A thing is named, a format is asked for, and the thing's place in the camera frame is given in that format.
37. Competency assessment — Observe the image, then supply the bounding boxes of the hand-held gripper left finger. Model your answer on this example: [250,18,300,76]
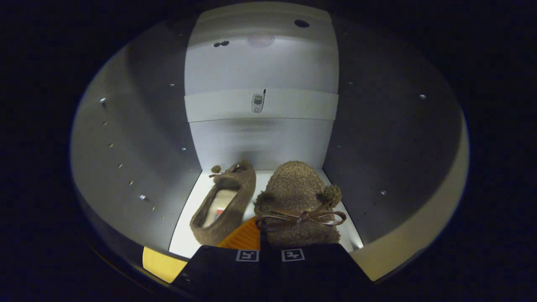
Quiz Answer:
[170,216,263,294]

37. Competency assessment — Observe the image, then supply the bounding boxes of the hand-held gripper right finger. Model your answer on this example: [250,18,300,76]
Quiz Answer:
[260,230,375,294]

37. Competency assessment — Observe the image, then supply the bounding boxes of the brown fuzzy shoe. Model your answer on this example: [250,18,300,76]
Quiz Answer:
[190,160,257,247]
[254,161,348,248]

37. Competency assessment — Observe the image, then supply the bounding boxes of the dark grey shoe cabinet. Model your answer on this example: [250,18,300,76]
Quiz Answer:
[69,2,470,286]

